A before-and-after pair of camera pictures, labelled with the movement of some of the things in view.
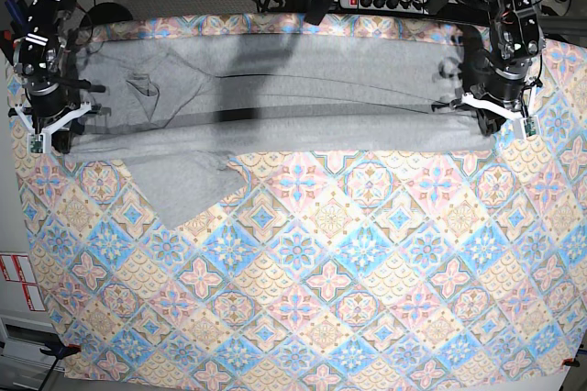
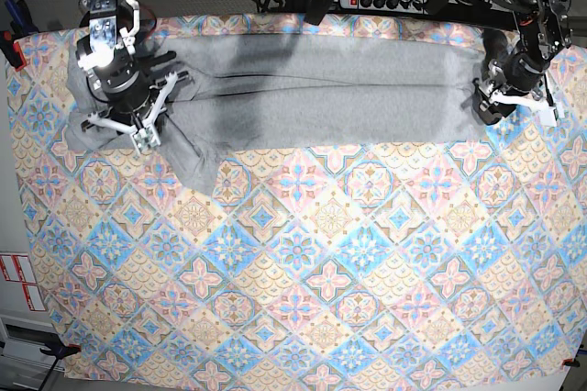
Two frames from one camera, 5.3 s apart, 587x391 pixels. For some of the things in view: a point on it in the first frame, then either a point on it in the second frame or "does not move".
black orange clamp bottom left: [58, 350] does not move
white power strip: [383, 3] does not move
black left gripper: [49, 101] -> [126, 83]
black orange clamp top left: [18, 12] does not move
